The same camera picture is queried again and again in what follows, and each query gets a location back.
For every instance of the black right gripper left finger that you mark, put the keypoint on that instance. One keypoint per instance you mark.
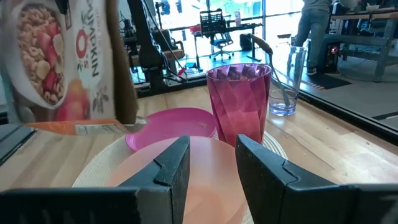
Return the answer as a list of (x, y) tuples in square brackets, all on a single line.
[(93, 205)]

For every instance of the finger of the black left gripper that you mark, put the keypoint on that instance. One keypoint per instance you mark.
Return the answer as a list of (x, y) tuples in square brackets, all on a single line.
[(63, 6)]

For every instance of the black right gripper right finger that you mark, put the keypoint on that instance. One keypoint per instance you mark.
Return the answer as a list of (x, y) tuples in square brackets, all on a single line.
[(295, 202)]

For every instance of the round white woven placemat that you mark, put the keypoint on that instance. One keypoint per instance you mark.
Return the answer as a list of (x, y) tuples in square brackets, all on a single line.
[(99, 165)]

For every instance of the cereal box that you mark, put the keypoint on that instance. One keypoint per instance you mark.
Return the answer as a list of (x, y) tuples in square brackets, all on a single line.
[(84, 62)]

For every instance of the pale pink bowl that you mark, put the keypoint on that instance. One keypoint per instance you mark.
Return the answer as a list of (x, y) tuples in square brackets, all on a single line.
[(214, 186)]

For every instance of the pink faceted tumbler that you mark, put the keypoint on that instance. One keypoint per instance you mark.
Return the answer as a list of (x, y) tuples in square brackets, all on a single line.
[(239, 105)]

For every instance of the magenta plate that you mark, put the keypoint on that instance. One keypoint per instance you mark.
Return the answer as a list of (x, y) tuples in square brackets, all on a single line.
[(174, 124)]

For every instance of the black spoon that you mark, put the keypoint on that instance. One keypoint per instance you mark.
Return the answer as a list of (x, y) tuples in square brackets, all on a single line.
[(262, 45)]

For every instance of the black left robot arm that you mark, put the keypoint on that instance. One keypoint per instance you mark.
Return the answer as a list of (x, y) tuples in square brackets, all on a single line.
[(149, 46)]

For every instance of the clear drinking glass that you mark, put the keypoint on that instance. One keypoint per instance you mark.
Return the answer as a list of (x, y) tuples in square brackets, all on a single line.
[(293, 81)]

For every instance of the black mesh crate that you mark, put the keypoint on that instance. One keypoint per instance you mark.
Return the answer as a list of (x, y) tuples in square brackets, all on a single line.
[(213, 21)]

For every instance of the black office chair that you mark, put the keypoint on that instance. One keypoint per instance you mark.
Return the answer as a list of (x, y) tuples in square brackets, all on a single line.
[(221, 45)]

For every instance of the person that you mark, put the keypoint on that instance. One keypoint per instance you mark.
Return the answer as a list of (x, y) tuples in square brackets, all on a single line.
[(312, 31)]

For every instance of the grey workbench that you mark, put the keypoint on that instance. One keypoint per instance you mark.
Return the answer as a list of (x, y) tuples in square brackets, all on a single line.
[(360, 15)]

